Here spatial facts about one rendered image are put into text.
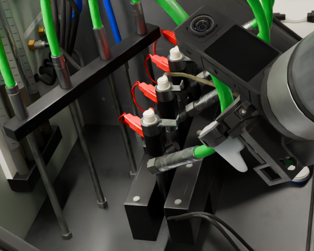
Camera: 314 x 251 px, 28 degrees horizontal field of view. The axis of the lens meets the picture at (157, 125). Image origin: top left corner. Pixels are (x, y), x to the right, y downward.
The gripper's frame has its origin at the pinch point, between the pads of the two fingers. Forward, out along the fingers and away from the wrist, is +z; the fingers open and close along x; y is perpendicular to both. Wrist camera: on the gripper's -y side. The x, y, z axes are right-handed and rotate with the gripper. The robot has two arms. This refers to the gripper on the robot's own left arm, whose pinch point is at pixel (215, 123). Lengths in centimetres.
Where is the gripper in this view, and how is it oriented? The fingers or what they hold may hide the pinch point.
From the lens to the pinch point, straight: 68.1
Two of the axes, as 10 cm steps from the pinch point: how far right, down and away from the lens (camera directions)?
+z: -2.1, 1.9, 9.6
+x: 7.0, -6.6, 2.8
